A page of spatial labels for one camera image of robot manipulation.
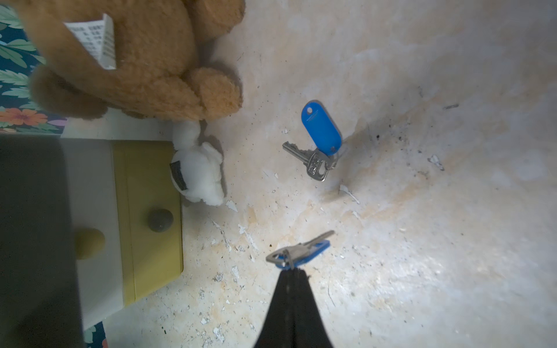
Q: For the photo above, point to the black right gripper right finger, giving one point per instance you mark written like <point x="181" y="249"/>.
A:
<point x="309" y="330"/>

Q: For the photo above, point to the brown teddy bear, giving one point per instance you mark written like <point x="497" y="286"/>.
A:
<point x="158" y="72"/>

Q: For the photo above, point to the white yellow drawer cabinet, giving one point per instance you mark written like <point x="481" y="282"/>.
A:
<point x="124" y="210"/>

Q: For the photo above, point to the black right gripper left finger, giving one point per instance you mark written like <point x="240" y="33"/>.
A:
<point x="278" y="327"/>

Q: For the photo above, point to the key with blue tag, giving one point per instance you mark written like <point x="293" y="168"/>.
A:
<point x="325" y="135"/>
<point x="291" y="257"/>

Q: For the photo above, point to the small white plush toy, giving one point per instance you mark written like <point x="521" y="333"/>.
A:
<point x="195" y="166"/>

